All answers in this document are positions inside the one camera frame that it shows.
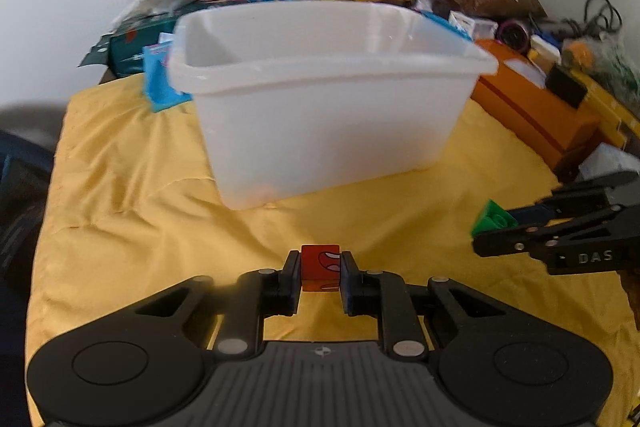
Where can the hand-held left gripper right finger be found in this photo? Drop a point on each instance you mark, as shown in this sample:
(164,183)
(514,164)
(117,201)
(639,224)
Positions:
(348,283)

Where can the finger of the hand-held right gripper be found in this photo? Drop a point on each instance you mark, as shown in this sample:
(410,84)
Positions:
(505,243)
(575,197)

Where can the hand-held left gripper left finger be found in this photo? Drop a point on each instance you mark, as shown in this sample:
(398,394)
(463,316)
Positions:
(292,279)

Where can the small red toy brick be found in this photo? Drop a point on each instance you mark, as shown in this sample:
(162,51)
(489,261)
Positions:
(317,267)

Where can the green studded toy brick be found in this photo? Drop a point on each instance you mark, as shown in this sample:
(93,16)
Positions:
(492,217)

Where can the white plastic bin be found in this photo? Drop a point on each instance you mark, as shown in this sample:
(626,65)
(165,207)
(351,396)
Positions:
(325,132)

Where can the white bag with red print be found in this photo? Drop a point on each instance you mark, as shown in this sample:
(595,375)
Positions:
(610,159)

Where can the yellow flat boxes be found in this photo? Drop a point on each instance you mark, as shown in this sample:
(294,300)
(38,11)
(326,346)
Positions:
(612,112)

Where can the orange box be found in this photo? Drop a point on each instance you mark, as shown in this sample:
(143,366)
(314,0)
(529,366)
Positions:
(530,107)

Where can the small black block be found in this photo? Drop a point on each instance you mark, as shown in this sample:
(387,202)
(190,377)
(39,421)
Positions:
(565,84)

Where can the clear bag of green pieces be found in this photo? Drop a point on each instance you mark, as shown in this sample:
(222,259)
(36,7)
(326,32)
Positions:
(615,62)

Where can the small white blue box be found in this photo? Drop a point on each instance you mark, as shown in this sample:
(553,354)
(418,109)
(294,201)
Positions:
(545,47)

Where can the purple round device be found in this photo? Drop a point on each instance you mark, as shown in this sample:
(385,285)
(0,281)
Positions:
(515,34)

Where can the yellow cloth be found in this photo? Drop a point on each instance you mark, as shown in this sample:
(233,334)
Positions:
(125,207)

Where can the small white printed box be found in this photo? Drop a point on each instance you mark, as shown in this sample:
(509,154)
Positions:
(467,23)

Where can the light blue paper box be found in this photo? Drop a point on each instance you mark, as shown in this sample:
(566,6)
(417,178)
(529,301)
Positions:
(160,82)

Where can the teal carton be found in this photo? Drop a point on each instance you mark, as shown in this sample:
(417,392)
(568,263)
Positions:
(130,47)

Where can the dark blue chair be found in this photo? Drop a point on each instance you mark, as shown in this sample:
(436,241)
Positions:
(20,187)

